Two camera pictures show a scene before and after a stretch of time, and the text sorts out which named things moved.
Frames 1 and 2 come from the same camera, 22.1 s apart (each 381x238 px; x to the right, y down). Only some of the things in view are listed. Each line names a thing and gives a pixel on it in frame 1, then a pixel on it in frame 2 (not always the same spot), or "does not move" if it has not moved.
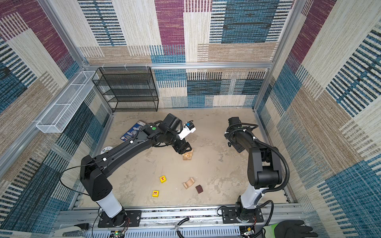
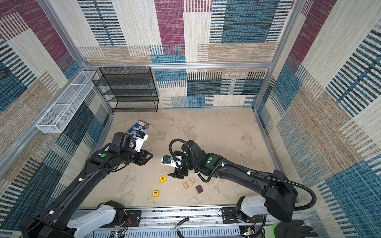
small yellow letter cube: x=155 y=193 does not move
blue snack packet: x=133 y=131 does not move
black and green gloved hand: x=288 y=229 does not move
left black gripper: x=182 y=148 → x=143 y=158
